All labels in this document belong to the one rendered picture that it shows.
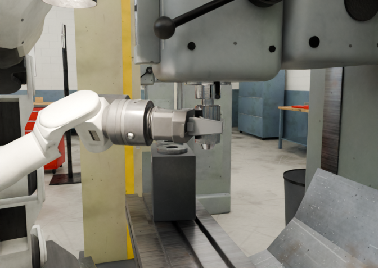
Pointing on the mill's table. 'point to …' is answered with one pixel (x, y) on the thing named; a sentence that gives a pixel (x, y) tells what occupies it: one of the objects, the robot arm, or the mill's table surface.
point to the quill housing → (219, 37)
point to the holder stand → (172, 181)
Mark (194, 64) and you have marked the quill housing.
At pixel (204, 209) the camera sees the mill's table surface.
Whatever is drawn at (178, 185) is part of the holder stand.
